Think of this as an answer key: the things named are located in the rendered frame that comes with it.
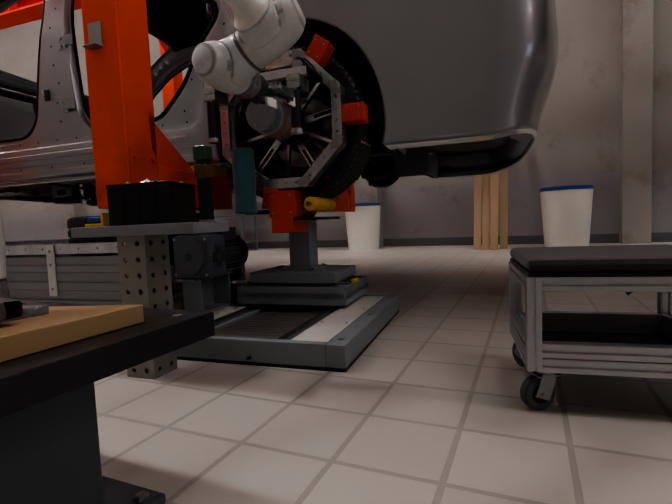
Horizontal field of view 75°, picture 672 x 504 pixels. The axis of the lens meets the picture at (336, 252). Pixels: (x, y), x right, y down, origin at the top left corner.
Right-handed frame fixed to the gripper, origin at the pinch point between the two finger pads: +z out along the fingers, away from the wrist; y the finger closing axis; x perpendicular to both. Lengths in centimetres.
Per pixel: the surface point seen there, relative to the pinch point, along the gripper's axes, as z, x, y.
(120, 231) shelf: -35, -40, -35
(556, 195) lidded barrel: 443, -20, 142
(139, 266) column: -31, -50, -33
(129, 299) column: -31, -60, -37
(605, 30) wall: 520, 186, 209
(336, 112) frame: 32.5, 2.6, 8.0
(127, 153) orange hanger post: -4, -12, -60
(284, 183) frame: 32.5, -23.1, -15.7
